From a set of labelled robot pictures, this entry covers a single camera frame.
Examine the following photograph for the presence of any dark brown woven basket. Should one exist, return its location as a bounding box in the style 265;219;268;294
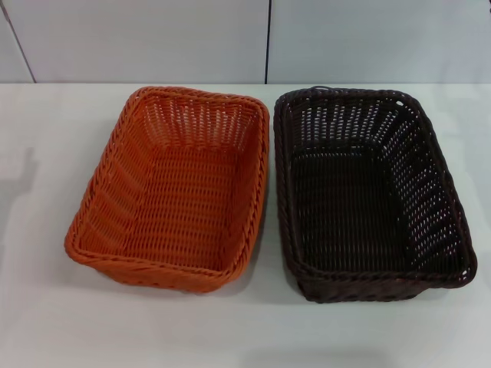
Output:
273;87;479;306

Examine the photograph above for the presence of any orange woven basket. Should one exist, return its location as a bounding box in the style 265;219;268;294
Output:
62;86;271;295

